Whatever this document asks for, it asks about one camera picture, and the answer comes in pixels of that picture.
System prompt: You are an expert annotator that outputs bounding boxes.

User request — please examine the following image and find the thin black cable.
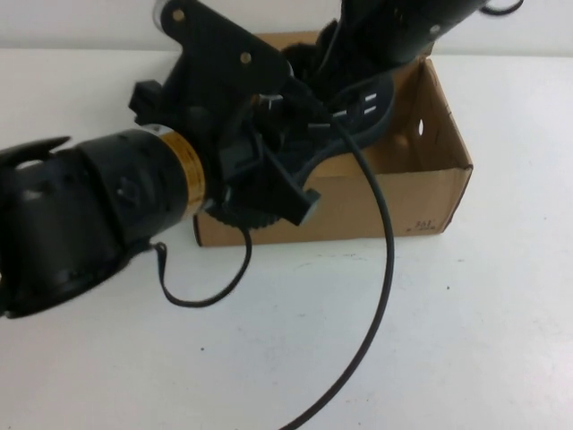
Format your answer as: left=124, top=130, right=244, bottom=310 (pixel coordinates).
left=153, top=223, right=254, bottom=311

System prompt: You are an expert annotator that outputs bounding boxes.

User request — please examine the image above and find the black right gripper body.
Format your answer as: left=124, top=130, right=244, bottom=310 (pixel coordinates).
left=312, top=0, right=373, bottom=91

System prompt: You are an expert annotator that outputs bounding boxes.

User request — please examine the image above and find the brown cardboard shoe box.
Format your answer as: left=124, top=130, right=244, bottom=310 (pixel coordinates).
left=192, top=30, right=475, bottom=248

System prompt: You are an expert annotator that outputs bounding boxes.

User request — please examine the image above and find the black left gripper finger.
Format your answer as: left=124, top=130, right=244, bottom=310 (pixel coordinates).
left=262, top=142, right=322, bottom=226
left=220, top=126, right=270, bottom=181

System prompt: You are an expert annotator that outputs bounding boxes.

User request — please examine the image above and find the black left camera mount plate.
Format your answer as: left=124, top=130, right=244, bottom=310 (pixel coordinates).
left=156, top=0, right=293, bottom=91

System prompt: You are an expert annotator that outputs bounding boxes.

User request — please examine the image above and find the thick black cable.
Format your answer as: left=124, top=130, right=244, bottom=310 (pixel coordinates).
left=279, top=75, right=398, bottom=430

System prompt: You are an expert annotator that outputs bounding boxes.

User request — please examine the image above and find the black knit sneaker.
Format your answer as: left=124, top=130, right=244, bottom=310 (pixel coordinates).
left=208, top=43, right=396, bottom=231

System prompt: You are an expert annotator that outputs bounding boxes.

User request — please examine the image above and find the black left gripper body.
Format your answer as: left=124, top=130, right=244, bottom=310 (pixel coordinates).
left=128, top=56, right=295, bottom=203

